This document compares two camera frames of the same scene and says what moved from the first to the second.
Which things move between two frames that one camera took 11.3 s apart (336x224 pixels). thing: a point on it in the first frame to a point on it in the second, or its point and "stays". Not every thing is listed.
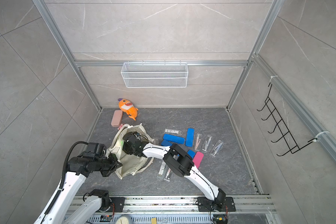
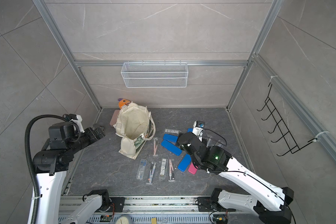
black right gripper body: (128, 149) to (195, 162)
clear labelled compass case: (172, 131) stays
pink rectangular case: (116, 118) stays
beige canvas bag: (131, 164) to (135, 126)
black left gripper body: (109, 165) to (88, 138)
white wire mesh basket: (154, 74) stays
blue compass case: (174, 139) stays
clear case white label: (161, 173) stays
